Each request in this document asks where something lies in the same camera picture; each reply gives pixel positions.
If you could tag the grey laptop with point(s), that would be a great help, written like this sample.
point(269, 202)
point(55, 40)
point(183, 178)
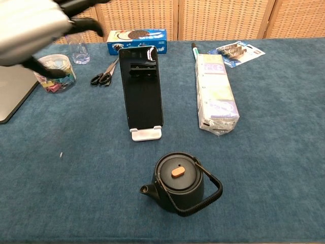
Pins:
point(12, 94)

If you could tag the wicker folding screen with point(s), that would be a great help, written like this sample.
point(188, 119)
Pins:
point(215, 17)

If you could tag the blue table cloth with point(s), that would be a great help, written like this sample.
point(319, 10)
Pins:
point(76, 190)

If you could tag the green and black marker pen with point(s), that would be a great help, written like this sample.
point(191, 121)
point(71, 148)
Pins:
point(194, 49)

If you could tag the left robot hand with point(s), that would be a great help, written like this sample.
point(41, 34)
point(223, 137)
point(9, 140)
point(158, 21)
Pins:
point(30, 28)

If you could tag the black smartphone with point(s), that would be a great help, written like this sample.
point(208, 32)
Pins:
point(142, 101)

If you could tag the binder clip blister pack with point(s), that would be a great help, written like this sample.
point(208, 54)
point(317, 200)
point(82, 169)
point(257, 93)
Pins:
point(236, 52)

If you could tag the wrapped tissue pack stack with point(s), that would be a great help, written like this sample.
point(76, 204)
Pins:
point(215, 96)

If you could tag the clear jar of coloured clips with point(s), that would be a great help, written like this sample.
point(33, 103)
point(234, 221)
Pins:
point(61, 84)

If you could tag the white phone stand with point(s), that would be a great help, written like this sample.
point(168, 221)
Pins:
point(146, 134)

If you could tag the clear plastic water bottle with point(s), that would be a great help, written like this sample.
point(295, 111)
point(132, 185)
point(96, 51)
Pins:
point(80, 54)

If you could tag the blue cookie box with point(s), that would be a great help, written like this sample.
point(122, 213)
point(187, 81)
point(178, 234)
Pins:
point(137, 35)

